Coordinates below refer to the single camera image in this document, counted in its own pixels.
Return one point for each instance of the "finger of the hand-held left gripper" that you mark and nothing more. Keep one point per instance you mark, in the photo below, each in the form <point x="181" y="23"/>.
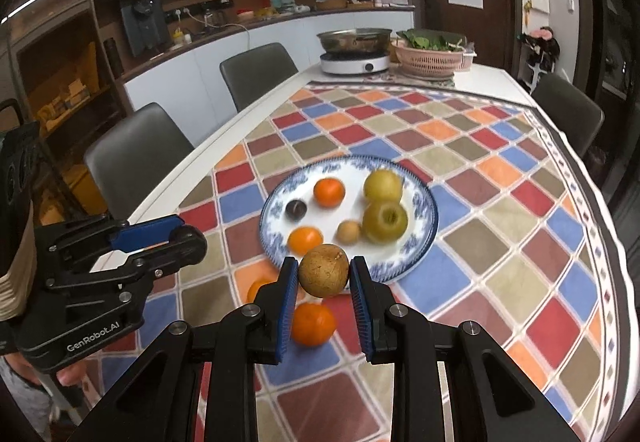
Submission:
<point x="150" y="232"/>
<point x="185" y="247"/>

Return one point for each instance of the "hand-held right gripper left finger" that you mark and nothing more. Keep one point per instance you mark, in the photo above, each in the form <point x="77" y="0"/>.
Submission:
<point x="286" y="312"/>

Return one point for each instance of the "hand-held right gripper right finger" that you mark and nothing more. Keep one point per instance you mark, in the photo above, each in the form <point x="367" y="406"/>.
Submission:
<point x="360" y="322"/>

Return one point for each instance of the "small brown round fruit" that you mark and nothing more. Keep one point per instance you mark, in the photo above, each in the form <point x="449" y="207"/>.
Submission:
<point x="348" y="231"/>
<point x="324" y="271"/>

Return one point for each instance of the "small orange tangerine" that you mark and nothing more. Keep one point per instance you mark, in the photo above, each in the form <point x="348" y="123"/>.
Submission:
<point x="305" y="241"/>

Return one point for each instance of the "dark purple plum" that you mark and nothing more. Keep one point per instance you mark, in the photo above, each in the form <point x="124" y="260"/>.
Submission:
<point x="296" y="211"/>

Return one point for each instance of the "green apple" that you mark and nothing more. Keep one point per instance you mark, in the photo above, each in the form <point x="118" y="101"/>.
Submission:
<point x="383" y="184"/>
<point x="385" y="221"/>

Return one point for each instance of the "blue rimmed white plate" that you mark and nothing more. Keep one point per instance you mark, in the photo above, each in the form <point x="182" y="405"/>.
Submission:
<point x="420" y="222"/>

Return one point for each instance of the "green apple front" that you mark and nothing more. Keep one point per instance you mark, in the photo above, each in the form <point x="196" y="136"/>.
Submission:
<point x="383" y="184"/>

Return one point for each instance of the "person's left forearm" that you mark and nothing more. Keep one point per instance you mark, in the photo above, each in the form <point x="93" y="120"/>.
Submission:
<point x="15" y="272"/>

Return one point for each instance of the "person's left hand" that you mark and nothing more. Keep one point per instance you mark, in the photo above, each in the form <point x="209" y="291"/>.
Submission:
<point x="71" y="375"/>

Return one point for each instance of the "grey dining chair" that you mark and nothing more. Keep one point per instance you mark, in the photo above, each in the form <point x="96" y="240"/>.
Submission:
<point x="567" y="112"/>
<point x="137" y="157"/>
<point x="257" y="72"/>

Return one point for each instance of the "yellow storage box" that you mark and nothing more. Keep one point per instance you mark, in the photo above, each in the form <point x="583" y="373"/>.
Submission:
<point x="85" y="189"/>

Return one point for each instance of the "light grey clothing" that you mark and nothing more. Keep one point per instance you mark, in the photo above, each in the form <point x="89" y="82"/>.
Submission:
<point x="25" y="402"/>

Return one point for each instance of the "dark shelf unit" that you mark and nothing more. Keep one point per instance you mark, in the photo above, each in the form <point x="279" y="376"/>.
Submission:
<point x="55" y="87"/>

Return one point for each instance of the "black thermos bottle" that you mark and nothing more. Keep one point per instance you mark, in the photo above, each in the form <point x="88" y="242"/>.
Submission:
<point x="113" y="57"/>

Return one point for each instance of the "white base cabinets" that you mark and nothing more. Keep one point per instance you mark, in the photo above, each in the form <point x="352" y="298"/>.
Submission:
<point x="200" y="57"/>

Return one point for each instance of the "small yellow bottle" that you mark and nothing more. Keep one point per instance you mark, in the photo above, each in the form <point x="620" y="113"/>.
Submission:
<point x="177" y="37"/>

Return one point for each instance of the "red lidded container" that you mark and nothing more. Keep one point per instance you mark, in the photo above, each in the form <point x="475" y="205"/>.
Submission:
<point x="246" y="14"/>

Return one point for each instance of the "white induction cooker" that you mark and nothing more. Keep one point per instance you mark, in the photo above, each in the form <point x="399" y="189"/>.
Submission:
<point x="350" y="66"/>

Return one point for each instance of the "pale teal box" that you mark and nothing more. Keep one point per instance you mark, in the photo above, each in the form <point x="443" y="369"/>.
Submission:
<point x="282" y="1"/>

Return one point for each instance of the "steel pot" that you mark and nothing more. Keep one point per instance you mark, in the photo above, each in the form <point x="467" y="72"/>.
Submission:
<point x="352" y="42"/>

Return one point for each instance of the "pink plastic basket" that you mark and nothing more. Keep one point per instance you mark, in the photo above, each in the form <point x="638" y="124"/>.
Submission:
<point x="430" y="63"/>

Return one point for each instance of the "woven tray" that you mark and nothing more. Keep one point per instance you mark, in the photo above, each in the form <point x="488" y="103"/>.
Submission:
<point x="331" y="4"/>

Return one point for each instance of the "white plastic basket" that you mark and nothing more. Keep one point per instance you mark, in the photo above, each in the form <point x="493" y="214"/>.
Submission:
<point x="471" y="57"/>

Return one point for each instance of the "green leafy vegetables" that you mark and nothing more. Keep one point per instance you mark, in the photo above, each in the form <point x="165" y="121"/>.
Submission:
<point x="425" y="41"/>

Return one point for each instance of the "pink and black bundle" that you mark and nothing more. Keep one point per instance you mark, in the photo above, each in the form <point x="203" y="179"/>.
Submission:
<point x="542" y="45"/>

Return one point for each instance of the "dark glass sliding door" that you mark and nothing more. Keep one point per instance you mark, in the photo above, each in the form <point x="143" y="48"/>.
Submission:
<point x="610" y="47"/>

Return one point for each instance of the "black wall appliance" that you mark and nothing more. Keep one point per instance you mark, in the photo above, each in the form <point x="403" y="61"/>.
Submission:
<point x="142" y="27"/>

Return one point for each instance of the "wall power outlet strip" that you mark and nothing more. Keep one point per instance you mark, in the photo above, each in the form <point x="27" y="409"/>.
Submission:
<point x="220" y="2"/>

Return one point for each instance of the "white wall intercom panel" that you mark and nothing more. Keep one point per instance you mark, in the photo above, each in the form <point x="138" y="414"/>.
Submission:
<point x="540" y="0"/>

